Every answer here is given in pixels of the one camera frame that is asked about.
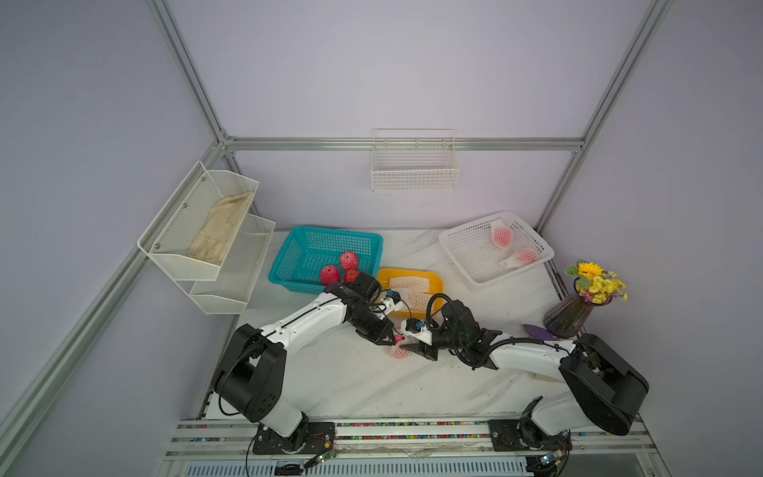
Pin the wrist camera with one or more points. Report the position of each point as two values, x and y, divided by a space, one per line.
417 329
390 302

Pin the netted red apple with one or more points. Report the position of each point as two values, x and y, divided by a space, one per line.
329 275
351 276

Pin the white plastic perforated basket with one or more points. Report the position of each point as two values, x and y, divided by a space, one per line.
470 249

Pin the yellow flower bouquet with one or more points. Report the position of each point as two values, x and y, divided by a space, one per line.
595 285

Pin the netted apple top back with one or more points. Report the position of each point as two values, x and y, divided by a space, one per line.
501 235

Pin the yellow plastic tub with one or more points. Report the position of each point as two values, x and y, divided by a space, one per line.
436 286

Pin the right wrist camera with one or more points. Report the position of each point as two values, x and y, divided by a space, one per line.
417 329

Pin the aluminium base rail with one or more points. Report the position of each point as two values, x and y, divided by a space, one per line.
411 446

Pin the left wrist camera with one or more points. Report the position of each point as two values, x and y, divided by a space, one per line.
390 302

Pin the teal plastic perforated basket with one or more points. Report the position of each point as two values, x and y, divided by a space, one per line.
306 251

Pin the white two-tier wire shelf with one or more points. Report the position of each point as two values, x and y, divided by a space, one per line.
216 290

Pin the white foam net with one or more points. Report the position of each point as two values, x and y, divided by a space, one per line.
418 301
418 284

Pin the aluminium frame structure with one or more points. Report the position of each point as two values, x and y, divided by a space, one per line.
35 404

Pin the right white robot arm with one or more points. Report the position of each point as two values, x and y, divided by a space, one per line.
602 388

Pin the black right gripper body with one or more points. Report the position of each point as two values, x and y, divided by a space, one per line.
442 339

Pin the purple and pink cloth items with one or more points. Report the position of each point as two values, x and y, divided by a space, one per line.
539 333

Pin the beige cloth in shelf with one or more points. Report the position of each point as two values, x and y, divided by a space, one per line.
212 243

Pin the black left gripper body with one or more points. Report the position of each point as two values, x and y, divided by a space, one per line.
370 327

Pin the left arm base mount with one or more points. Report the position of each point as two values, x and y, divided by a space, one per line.
309 437

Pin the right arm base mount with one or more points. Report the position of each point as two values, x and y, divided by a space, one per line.
523 434

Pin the dark glass vase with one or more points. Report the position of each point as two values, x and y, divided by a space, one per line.
566 319

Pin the white wire wall basket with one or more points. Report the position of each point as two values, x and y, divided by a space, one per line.
414 160

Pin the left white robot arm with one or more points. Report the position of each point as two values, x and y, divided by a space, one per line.
251 372

